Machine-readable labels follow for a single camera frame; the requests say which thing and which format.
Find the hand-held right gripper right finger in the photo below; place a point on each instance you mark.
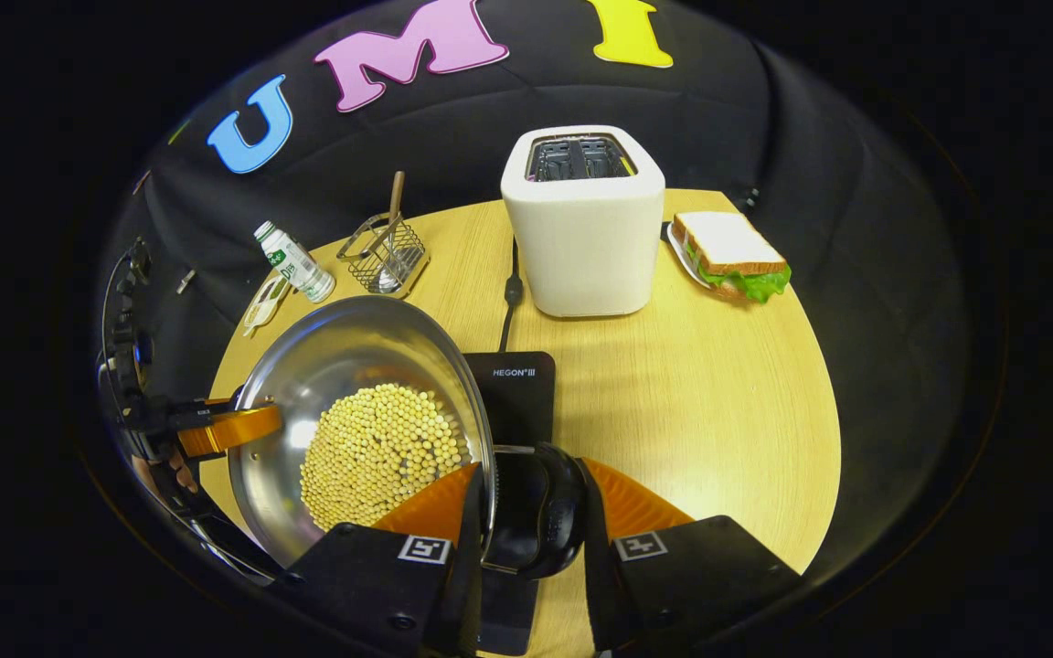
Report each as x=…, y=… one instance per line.
x=595, y=585

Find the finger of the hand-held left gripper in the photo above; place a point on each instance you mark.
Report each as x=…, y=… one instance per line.
x=193, y=418

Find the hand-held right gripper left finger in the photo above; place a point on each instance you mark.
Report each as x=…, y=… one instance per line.
x=467, y=594

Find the pile of soybeans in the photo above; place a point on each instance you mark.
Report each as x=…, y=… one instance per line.
x=380, y=457

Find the stainless steel pot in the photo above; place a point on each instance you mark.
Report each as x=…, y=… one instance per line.
x=353, y=352

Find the black induction cooktop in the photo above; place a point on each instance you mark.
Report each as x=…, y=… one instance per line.
x=517, y=402

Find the sectioned bean sample dish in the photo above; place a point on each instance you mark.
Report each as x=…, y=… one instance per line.
x=266, y=306

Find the metal clip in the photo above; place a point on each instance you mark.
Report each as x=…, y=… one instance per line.
x=186, y=281

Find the white drink bottle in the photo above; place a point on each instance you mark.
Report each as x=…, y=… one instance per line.
x=298, y=265

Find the white toaster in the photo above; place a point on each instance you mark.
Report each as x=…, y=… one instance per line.
x=586, y=247

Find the small white plate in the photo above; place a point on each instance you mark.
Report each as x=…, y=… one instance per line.
x=680, y=256

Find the lettuce sandwich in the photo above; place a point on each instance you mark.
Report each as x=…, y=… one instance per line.
x=728, y=247

